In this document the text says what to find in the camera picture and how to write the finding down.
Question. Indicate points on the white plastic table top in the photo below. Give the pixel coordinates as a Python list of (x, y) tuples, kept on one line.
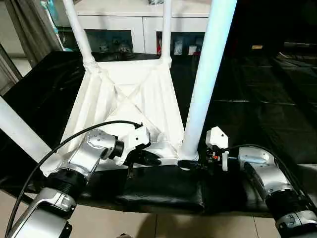
[(129, 99)]

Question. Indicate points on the white plastic table leg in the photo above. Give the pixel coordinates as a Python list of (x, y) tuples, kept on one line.
[(22, 131), (166, 32), (79, 34), (208, 74)]

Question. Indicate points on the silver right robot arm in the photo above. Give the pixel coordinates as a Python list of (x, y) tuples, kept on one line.
[(275, 186)]

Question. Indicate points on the black mat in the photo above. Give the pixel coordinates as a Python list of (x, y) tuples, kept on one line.
[(267, 99)]

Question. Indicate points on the small red bottle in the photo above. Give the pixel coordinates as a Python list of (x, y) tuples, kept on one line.
[(159, 48)]

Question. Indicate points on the small white bottle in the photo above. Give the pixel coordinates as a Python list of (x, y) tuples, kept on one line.
[(178, 48)]

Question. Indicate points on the white cabinet with glass doors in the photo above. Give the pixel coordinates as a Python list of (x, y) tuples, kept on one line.
[(129, 15)]

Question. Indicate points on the dark tangled small object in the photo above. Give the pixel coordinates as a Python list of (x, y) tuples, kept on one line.
[(156, 1)]

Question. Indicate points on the light blue plastic item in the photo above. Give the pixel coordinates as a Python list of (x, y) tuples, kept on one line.
[(57, 17)]

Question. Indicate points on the grey curtain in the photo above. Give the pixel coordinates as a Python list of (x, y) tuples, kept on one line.
[(27, 27)]

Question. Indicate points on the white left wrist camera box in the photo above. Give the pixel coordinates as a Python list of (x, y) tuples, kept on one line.
[(136, 139)]

